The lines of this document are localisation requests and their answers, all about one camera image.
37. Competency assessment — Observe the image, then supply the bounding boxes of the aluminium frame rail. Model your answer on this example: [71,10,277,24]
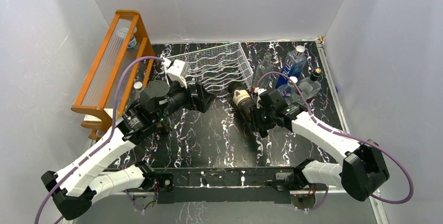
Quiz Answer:
[60,167,388,224]

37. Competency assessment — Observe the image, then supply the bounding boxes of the plastic water bottle on shelf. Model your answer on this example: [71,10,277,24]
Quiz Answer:
[116,27,137,50]

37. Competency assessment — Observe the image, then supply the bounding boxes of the white wire wine rack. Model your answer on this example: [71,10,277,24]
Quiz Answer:
[167,42,253,97]

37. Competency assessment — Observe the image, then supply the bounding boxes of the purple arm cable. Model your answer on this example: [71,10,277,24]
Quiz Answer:
[33,56,165,224]
[254,72,414,205]

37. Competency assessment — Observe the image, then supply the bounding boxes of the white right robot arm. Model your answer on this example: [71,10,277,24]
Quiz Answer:
[250,88,390,202]

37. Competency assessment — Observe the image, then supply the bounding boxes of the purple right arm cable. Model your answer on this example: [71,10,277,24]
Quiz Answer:
[254,72,414,205]

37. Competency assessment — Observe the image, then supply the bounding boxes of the round clear bottle white cap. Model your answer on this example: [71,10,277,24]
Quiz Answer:
[277,76,298,104]

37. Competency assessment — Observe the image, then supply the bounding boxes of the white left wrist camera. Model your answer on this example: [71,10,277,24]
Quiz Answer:
[163,58,190,89]

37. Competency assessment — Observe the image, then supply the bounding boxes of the orange wooden shelf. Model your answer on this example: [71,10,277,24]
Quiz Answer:
[71,10,154,140]

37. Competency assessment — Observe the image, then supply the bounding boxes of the clear bottle silver cap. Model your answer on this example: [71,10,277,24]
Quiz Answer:
[133,81,144,101]

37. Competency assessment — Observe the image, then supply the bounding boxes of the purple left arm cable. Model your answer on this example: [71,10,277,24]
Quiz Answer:
[33,56,165,224]

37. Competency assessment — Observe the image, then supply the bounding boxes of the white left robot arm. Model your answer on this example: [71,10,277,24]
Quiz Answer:
[41,80,216,220]

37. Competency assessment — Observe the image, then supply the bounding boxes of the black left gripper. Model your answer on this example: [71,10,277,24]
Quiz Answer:
[154,78,216,124]

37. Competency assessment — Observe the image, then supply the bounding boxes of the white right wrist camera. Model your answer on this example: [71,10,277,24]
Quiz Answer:
[252,87,267,109]

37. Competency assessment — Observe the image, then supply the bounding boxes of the square clear bottle black cap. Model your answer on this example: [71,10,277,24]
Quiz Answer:
[298,67,323,102]

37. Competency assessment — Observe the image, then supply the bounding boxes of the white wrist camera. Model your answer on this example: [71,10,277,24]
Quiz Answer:
[163,58,190,89]
[252,87,267,109]

